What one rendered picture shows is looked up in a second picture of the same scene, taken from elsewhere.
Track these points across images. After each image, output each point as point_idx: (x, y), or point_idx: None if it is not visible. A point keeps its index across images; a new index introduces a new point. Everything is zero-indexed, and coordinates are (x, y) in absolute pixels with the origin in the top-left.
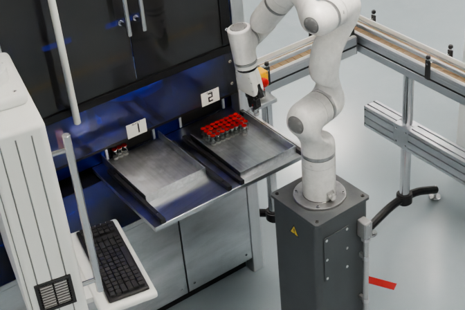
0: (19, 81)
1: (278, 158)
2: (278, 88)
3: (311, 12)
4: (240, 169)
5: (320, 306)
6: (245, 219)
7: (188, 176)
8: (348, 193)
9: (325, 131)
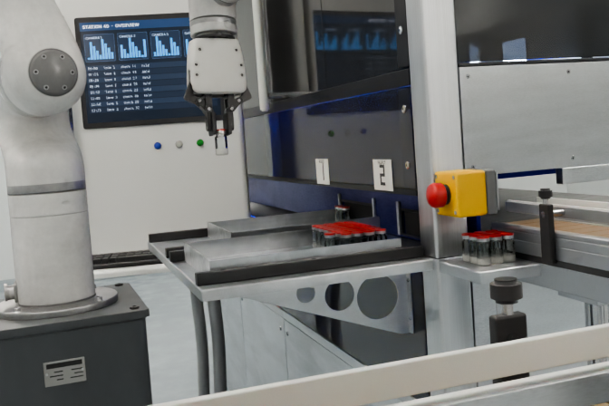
0: None
1: (200, 265)
2: (579, 295)
3: None
4: (217, 258)
5: None
6: None
7: (223, 231)
8: (14, 322)
9: (46, 147)
